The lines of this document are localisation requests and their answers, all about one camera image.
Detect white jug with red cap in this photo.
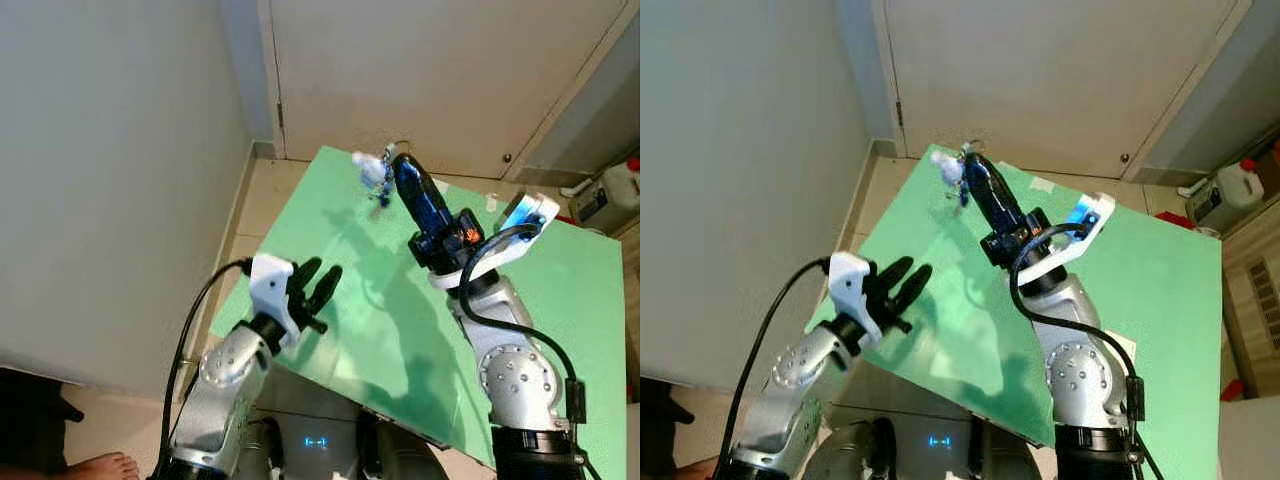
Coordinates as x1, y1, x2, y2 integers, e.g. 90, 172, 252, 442
568, 156, 641, 233
1180, 158, 1269, 236

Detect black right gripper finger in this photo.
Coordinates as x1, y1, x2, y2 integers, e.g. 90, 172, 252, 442
403, 153, 457, 233
392, 153, 438, 241
962, 152, 1009, 241
972, 152, 1027, 233

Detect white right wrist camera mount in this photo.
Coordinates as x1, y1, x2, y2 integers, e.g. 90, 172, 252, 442
1008, 192, 1117, 293
428, 192, 561, 293

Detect keys with white charm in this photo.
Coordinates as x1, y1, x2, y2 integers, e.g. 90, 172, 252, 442
352, 148, 397, 209
930, 148, 976, 209

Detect white door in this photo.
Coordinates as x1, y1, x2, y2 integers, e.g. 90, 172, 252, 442
882, 0, 1253, 181
268, 0, 613, 183

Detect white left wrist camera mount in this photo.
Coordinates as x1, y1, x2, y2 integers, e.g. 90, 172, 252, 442
249, 254, 302, 347
827, 251, 887, 347

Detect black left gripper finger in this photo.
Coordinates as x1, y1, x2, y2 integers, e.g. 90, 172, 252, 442
288, 258, 323, 297
306, 266, 344, 312
868, 257, 913, 298
888, 265, 934, 312

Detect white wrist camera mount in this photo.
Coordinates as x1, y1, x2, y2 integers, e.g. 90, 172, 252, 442
249, 254, 302, 347
1008, 192, 1117, 293
827, 251, 887, 347
428, 192, 561, 293

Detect wooden slatted cabinet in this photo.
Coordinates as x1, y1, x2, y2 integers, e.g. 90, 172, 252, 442
1220, 225, 1280, 401

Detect green table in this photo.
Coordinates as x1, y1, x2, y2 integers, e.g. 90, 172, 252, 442
805, 143, 1226, 480
208, 145, 629, 480

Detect person bare foot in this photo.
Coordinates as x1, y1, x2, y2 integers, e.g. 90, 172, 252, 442
55, 452, 141, 480

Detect person dark trouser leg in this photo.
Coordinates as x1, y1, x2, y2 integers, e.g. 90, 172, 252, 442
640, 375, 701, 473
0, 368, 83, 476

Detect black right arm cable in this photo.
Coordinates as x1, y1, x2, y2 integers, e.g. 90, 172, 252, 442
1010, 224, 1166, 480
457, 224, 601, 480

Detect grey black robot lower body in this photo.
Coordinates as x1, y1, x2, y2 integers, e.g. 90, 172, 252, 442
240, 375, 451, 480
800, 390, 1056, 480

